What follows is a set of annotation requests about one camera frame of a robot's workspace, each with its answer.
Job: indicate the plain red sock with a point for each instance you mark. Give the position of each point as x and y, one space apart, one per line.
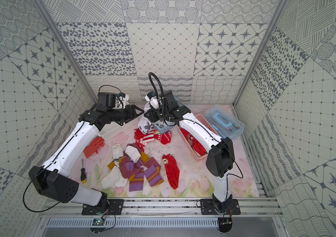
172 170

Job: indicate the red rubber glove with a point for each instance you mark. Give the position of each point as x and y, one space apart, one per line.
94 146

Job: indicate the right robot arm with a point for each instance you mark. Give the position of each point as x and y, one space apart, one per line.
220 151

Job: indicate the clear plastic tool box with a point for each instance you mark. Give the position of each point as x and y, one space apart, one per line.
224 122

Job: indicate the aluminium mounting rail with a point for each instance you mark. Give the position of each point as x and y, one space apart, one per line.
190 207

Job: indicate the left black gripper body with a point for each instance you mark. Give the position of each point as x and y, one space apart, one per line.
129 112

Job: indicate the red santa striped sock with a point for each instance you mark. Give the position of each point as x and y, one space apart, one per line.
152 135

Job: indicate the purple striped sock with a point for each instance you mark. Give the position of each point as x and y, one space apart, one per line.
146 169

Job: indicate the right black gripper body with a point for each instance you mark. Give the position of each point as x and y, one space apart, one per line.
160 112

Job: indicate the red snowflake sock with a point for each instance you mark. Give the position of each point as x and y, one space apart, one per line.
196 146

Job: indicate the pink plastic basket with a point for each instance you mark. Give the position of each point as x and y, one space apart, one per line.
207 125

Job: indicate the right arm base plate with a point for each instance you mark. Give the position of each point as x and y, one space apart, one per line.
214 207

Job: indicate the plain white sock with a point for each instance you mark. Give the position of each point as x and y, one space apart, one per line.
114 179

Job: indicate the white plastic basket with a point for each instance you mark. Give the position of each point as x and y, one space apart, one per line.
111 130

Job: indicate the small white sock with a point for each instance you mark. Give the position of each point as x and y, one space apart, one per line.
133 153

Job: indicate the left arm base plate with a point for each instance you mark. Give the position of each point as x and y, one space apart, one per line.
114 206

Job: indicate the blue plastic basket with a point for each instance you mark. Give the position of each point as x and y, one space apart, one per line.
163 126

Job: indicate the black yellow screwdriver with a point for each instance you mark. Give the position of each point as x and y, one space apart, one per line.
83 176

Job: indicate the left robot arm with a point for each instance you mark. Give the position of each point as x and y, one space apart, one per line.
52 178

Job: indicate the white sock black pattern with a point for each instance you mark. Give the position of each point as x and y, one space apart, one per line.
144 123

